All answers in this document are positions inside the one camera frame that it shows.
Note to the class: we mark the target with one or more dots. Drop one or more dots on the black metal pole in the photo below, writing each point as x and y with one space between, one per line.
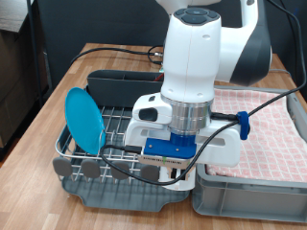
33 48

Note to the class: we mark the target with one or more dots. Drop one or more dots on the dark grey utensil holder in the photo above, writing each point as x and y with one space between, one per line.
121 87

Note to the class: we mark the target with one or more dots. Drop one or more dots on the blue plastic plate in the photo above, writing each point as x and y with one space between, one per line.
83 119

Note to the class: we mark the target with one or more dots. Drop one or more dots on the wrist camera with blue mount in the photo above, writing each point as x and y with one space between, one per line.
169 151

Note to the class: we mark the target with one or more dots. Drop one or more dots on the grey plastic crate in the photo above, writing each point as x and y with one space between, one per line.
249 199

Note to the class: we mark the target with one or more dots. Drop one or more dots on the pink checked towel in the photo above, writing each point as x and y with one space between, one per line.
271 143

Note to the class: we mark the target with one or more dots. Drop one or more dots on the grey dish drying rack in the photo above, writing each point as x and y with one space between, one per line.
118 196

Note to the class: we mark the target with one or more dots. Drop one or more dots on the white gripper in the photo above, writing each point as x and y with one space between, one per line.
224 150

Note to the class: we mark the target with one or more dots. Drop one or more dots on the dark wooden cabinet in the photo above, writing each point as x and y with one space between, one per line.
16 80

